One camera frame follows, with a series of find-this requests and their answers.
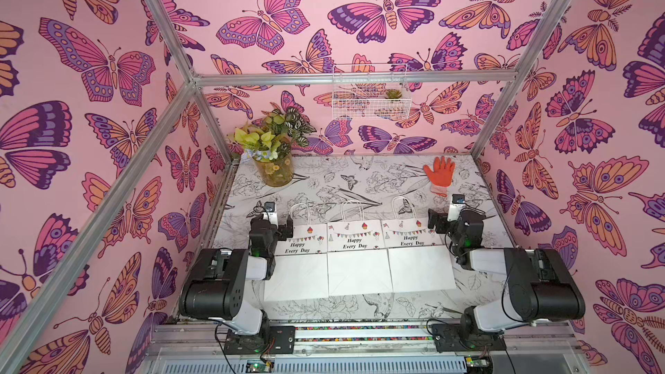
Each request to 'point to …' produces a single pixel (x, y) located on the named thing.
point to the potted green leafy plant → (269, 140)
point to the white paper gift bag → (300, 267)
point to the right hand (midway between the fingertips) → (446, 209)
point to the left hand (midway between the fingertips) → (278, 213)
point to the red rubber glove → (440, 178)
